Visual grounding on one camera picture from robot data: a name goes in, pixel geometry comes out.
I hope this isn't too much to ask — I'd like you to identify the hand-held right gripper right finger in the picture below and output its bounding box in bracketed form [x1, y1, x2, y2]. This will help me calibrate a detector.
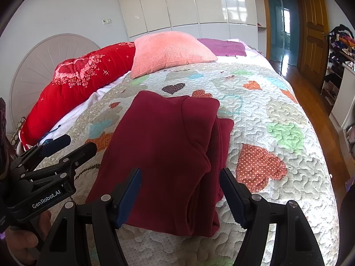
[220, 167, 325, 266]

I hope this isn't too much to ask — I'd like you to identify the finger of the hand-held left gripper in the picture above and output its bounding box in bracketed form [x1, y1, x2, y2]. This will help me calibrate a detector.
[11, 134, 72, 173]
[29, 142, 98, 183]

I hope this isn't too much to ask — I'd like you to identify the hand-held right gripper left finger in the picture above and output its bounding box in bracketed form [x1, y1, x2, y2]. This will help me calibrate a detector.
[36, 167, 143, 266]

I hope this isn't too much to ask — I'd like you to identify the dark red sweater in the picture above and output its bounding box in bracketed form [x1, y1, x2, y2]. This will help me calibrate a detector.
[85, 90, 235, 238]

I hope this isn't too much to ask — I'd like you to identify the open shelf with clothes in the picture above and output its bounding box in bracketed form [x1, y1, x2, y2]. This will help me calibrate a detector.
[320, 24, 355, 109]

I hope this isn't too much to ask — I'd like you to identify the person's left hand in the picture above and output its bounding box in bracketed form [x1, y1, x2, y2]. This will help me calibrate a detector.
[5, 209, 53, 265]

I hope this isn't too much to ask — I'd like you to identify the dotted olive cushion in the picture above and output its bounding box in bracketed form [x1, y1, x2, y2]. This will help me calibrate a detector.
[12, 116, 27, 145]

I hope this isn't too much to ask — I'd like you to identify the white bed sheet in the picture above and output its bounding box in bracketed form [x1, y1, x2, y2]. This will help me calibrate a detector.
[37, 70, 132, 146]

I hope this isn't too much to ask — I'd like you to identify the red embroidered pillow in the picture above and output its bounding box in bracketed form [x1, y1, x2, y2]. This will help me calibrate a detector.
[20, 42, 136, 148]

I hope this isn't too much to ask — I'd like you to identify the patchwork heart quilted bedspread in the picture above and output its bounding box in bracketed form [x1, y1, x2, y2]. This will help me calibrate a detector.
[36, 40, 341, 266]

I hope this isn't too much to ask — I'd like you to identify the round grey headboard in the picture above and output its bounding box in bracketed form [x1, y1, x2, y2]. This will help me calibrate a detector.
[10, 33, 101, 134]

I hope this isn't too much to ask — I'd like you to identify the pink pillow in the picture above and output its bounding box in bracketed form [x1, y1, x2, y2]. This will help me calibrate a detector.
[130, 31, 218, 79]

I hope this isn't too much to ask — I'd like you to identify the white cabinet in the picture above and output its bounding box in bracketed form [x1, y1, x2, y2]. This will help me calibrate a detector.
[329, 63, 355, 129]

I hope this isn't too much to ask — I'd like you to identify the purple cloth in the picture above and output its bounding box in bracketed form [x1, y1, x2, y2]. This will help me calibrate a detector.
[197, 38, 247, 57]

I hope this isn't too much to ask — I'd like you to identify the teal glass door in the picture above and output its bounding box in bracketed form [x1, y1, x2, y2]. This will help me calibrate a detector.
[263, 0, 302, 65]

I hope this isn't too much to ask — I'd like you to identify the wooden door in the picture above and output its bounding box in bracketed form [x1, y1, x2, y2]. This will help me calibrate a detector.
[299, 0, 331, 81]

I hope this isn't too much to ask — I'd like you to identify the glossy white wardrobe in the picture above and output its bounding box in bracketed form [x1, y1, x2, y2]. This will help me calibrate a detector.
[115, 0, 268, 41]

